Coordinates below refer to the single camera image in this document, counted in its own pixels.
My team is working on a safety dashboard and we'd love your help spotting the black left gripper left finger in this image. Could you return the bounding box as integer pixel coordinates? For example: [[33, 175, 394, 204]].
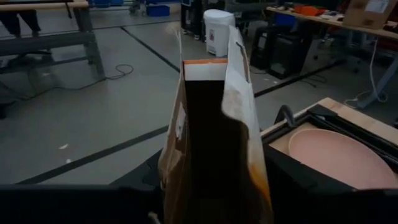
[[0, 149, 165, 224]]

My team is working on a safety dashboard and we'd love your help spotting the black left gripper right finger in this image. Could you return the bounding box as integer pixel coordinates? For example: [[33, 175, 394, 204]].
[[263, 145, 398, 224]]

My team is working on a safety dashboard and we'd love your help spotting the pink plate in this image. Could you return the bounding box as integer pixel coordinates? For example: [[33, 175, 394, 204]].
[[288, 128, 398, 190]]

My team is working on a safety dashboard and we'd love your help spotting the panda cereal box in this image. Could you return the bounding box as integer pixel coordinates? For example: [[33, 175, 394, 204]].
[[157, 25, 274, 224]]

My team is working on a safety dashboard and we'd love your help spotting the black clamp lever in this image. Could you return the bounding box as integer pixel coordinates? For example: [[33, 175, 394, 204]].
[[273, 105, 297, 128]]

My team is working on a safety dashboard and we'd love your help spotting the black computer case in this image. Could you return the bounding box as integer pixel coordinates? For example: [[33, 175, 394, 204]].
[[268, 30, 314, 80]]

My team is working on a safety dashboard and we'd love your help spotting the wooden workbench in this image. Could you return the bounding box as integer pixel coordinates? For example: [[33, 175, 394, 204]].
[[0, 0, 106, 78]]

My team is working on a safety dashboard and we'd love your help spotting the long wooden table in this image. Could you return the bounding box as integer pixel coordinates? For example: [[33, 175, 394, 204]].
[[266, 5, 398, 41]]

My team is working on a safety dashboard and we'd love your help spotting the person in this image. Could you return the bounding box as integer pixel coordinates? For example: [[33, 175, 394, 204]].
[[0, 9, 42, 39]]

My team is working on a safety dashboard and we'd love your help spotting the cardboard box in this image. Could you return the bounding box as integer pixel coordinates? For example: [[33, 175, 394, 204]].
[[342, 0, 398, 30]]

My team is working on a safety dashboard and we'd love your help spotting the white trash bin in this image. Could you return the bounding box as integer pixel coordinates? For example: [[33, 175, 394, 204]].
[[203, 8, 236, 58]]

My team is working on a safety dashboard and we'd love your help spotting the blue storage bin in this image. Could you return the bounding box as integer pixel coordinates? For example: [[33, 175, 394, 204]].
[[146, 4, 171, 17]]

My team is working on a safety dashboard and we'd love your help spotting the white hanging cable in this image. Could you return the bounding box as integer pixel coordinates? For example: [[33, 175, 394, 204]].
[[343, 39, 389, 109]]

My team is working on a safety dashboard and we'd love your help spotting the coiled black floor cable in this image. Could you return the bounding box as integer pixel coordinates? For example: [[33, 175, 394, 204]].
[[102, 63, 135, 82]]

